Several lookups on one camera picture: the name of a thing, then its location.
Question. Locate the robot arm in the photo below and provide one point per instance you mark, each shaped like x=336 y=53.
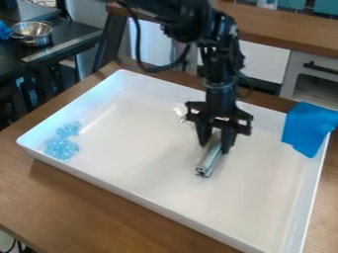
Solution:
x=207 y=39

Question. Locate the pile of blue bits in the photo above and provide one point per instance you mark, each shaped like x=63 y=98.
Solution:
x=63 y=142

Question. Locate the silver metal bar tool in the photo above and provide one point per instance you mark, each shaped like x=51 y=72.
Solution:
x=209 y=159

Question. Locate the white toy kitchen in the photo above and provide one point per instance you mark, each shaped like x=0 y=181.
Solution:
x=281 y=66

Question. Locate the white tray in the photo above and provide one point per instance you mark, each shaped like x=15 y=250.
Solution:
x=176 y=158

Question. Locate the silver pot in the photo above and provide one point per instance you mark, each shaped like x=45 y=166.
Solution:
x=31 y=32

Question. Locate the blue cloth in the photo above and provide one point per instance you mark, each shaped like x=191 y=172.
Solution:
x=308 y=127

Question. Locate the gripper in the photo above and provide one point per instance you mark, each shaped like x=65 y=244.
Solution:
x=219 y=106

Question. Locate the black table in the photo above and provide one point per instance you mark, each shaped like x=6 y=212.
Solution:
x=39 y=56

